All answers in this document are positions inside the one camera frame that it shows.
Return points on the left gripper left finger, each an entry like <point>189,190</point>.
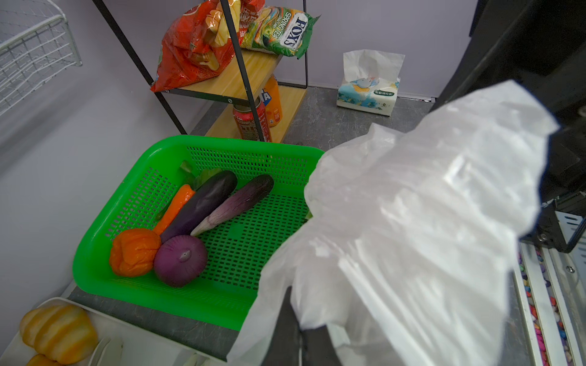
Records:
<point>286,342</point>

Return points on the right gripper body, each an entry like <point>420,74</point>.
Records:
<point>540,45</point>

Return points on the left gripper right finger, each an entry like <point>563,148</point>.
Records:
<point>318,349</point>

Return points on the white plastic grocery bag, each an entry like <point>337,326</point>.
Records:
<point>413,237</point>

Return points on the purple toy onion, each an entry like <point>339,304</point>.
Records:
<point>180,260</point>

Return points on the green plastic basket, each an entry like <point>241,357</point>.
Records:
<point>216,247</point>

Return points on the light purple toy eggplant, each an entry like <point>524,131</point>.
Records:
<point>243,200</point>

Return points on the white plastic tray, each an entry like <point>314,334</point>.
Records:
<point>140,346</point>

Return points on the tissue pack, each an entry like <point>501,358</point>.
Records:
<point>371,81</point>

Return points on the dark toy eggplant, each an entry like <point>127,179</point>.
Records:
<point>210,196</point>

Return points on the orange toy pepper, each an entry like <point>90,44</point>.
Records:
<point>133,252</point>

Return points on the metal kitchen tongs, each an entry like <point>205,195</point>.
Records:
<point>108,352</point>

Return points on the toy croissant bread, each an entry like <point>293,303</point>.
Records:
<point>62,333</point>

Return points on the red soda can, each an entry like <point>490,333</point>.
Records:
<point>246,124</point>

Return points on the orange drink bottle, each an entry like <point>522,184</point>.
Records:
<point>271,98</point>

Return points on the green Fox's candy bag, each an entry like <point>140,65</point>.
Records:
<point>280,31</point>

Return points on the red snack bag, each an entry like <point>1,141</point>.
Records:
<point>195,48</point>

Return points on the wooden black-frame shelf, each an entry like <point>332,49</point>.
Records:
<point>241,82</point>

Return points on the long white wire basket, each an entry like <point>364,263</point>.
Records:
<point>36,45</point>

